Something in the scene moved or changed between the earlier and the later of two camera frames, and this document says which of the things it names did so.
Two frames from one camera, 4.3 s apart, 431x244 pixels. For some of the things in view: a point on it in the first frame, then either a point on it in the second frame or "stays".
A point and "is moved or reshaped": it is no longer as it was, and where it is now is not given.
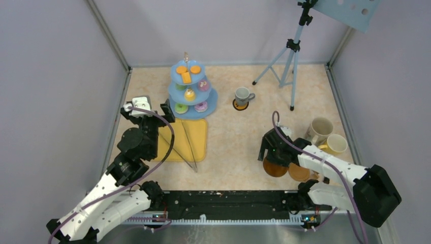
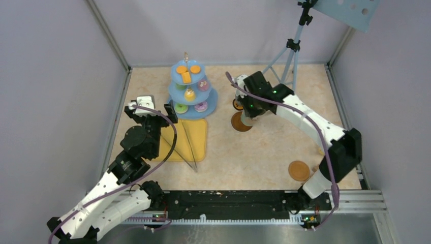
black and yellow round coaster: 240,108 stays
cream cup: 319,129 is moved or reshaped
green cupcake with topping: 180,87 stays
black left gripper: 137,119 stays
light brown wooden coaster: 298,173 stays
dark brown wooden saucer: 274,170 -> 237,124
